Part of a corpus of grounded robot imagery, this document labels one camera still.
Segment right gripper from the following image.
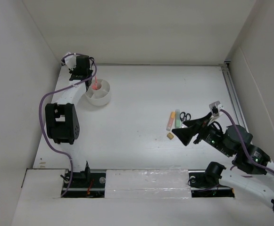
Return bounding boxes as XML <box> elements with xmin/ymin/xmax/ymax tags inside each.
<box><xmin>171</xmin><ymin>111</ymin><xmax>232</xmax><ymax>156</ymax></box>

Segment green highlighter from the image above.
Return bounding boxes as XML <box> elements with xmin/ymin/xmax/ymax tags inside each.
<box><xmin>174</xmin><ymin>109</ymin><xmax>181</xmax><ymax>129</ymax></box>

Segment orange pink highlighter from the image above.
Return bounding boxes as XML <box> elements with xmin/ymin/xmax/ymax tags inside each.
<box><xmin>166</xmin><ymin>112</ymin><xmax>175</xmax><ymax>131</ymax></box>

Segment brown highlighter pen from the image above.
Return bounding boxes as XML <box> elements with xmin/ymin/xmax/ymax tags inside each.
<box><xmin>97</xmin><ymin>83</ymin><xmax>102</xmax><ymax>90</ymax></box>

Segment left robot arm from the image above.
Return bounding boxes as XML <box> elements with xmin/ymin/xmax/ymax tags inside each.
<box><xmin>39</xmin><ymin>53</ymin><xmax>97</xmax><ymax>188</ymax></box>

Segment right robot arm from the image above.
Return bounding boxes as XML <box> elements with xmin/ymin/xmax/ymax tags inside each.
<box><xmin>172</xmin><ymin>112</ymin><xmax>274</xmax><ymax>213</ymax></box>

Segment small yellow eraser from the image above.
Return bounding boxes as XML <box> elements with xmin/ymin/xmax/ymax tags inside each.
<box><xmin>167</xmin><ymin>133</ymin><xmax>174</xmax><ymax>140</ymax></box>

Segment white round divided container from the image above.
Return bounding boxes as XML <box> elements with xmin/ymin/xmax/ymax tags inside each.
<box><xmin>85</xmin><ymin>79</ymin><xmax>111</xmax><ymax>106</ymax></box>

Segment white front panel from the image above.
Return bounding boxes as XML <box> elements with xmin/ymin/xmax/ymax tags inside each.
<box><xmin>105</xmin><ymin>169</ymin><xmax>191</xmax><ymax>200</ymax></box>

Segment black handled scissors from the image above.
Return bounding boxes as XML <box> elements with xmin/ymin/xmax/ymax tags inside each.
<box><xmin>180</xmin><ymin>112</ymin><xmax>191</xmax><ymax>122</ymax></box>

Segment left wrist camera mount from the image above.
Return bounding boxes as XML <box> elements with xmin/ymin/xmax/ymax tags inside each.
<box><xmin>61</xmin><ymin>52</ymin><xmax>76</xmax><ymax>70</ymax></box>

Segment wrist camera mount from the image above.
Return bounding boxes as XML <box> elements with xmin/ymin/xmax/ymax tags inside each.
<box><xmin>209</xmin><ymin>101</ymin><xmax>224</xmax><ymax>119</ymax></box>
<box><xmin>61</xmin><ymin>52</ymin><xmax>76</xmax><ymax>70</ymax></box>

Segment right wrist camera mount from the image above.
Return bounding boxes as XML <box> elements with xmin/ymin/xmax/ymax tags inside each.
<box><xmin>209</xmin><ymin>101</ymin><xmax>224</xmax><ymax>119</ymax></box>

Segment aluminium rail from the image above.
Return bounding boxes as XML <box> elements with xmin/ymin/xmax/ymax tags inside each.
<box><xmin>220</xmin><ymin>61</ymin><xmax>248</xmax><ymax>130</ymax></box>

